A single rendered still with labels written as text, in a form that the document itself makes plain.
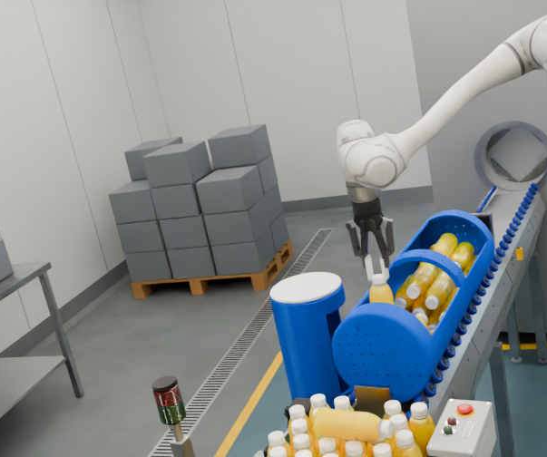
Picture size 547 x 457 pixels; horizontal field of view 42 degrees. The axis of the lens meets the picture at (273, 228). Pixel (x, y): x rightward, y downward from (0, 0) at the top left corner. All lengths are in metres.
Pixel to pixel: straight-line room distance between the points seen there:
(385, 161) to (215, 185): 3.93
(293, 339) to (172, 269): 3.34
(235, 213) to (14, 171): 1.70
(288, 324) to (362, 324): 0.75
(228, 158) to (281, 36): 1.83
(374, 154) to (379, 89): 5.45
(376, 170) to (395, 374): 0.61
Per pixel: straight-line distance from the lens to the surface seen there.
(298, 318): 2.67
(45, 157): 6.13
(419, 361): 1.98
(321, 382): 2.78
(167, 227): 5.86
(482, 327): 2.60
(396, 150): 1.75
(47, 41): 6.45
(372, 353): 2.02
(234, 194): 5.52
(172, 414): 1.79
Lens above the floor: 2.04
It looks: 16 degrees down
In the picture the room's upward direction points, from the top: 12 degrees counter-clockwise
